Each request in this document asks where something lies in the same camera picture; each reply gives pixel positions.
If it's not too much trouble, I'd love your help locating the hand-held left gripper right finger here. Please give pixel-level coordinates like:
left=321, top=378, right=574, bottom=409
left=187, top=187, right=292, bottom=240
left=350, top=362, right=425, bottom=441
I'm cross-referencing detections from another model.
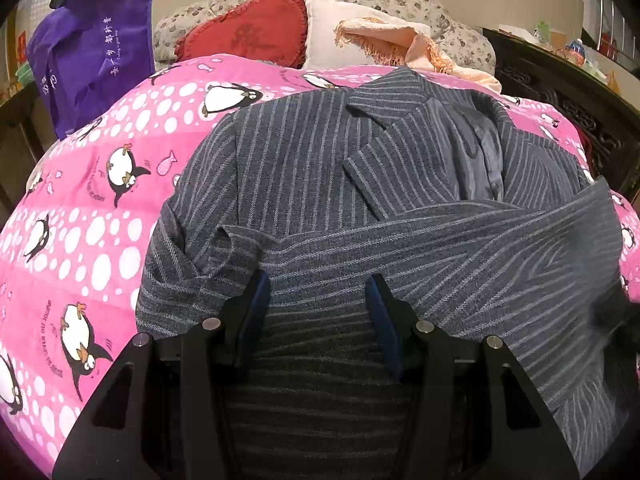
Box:
left=365, top=274, right=581, bottom=480

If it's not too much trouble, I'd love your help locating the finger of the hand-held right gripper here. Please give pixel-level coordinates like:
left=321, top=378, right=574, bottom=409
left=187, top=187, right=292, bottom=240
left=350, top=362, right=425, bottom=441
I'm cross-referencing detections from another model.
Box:
left=592, top=290, right=640, bottom=346

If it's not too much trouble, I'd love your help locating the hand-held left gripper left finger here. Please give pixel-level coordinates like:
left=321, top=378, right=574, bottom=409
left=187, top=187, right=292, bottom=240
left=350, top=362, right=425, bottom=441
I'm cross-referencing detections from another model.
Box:
left=52, top=269, right=272, bottom=480

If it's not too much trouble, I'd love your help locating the grey striped suit jacket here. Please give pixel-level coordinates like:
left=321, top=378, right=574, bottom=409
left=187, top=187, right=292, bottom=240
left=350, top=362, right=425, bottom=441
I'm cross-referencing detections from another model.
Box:
left=135, top=67, right=640, bottom=480

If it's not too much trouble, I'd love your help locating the pink penguin print blanket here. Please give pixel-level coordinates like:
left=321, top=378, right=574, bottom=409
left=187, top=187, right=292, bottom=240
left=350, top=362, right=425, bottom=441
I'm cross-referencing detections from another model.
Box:
left=0, top=55, right=640, bottom=480

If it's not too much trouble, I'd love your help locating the dark carved wooden cabinet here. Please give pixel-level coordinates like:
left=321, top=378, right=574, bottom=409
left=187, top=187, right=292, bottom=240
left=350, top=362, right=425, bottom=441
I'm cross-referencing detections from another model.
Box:
left=480, top=27, right=640, bottom=191

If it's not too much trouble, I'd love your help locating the pile of boxes and bottles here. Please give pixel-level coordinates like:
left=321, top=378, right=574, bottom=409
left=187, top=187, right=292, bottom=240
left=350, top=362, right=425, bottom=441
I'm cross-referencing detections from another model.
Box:
left=530, top=20, right=621, bottom=91

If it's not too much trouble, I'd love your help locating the peach fringed towel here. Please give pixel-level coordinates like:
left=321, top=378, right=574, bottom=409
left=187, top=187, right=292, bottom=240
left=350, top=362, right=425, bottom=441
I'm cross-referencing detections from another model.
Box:
left=334, top=17, right=502, bottom=93

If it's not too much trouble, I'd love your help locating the red heart-shaped pillow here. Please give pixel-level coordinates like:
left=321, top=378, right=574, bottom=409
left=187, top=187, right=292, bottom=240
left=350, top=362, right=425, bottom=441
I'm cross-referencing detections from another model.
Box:
left=175, top=0, right=308, bottom=70

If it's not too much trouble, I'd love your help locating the white pillow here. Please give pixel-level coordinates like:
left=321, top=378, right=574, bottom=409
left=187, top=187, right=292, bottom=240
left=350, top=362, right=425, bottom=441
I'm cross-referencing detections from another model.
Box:
left=304, top=0, right=431, bottom=68

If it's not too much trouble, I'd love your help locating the purple tote bag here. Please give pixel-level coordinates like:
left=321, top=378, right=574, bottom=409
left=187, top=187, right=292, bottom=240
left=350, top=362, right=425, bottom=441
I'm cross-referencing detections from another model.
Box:
left=26, top=0, right=156, bottom=141

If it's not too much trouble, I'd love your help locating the dark wooden desk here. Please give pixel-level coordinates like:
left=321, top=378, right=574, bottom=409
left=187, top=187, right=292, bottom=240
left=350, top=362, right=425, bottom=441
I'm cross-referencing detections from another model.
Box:
left=0, top=80, right=56, bottom=211

